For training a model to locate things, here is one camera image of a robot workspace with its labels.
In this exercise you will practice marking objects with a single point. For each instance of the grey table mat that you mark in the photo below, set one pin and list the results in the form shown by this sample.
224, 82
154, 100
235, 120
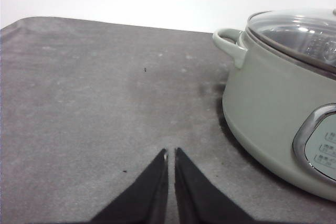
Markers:
86, 108

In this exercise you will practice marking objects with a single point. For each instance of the glass steamer lid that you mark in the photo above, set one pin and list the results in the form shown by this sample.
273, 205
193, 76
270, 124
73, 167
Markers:
307, 35

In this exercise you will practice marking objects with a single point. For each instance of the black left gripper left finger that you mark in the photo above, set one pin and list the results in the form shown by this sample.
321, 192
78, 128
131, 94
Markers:
147, 202

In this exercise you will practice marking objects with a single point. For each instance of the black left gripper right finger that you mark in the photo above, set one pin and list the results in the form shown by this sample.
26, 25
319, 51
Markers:
199, 201

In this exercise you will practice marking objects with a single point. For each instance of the green electric steamer pot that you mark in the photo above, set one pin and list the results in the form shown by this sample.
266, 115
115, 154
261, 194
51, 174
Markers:
282, 114

